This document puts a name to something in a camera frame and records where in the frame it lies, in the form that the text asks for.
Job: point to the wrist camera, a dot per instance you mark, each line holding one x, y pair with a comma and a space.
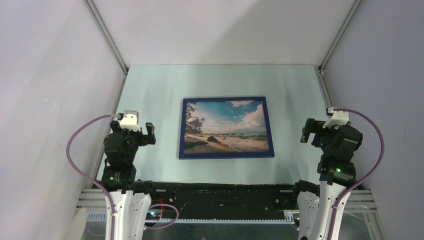
336, 118
130, 121

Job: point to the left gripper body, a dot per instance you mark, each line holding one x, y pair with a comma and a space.
134, 138

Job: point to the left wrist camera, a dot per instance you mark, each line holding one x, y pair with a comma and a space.
130, 121

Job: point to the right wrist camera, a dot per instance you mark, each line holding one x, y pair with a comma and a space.
336, 118

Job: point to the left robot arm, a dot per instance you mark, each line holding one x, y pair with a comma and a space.
126, 209

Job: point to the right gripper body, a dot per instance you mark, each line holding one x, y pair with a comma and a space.
323, 136

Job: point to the aluminium base frame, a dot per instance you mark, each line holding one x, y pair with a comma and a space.
360, 221

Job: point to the beach photo print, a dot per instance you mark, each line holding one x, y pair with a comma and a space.
227, 127

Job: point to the wooden picture frame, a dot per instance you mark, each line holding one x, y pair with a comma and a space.
227, 155

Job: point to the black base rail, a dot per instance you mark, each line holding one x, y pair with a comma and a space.
223, 202

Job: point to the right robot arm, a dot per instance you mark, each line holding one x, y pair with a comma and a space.
321, 205

